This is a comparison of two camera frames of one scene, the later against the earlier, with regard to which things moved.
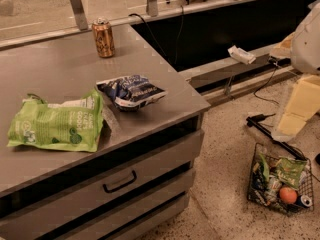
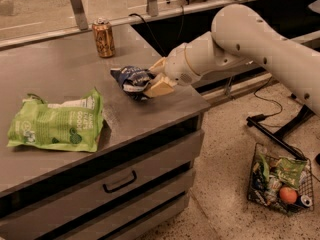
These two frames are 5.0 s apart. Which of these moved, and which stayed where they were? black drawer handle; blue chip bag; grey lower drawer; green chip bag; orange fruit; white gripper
Moved: white gripper; blue chip bag
Stayed: green chip bag; black drawer handle; orange fruit; grey lower drawer
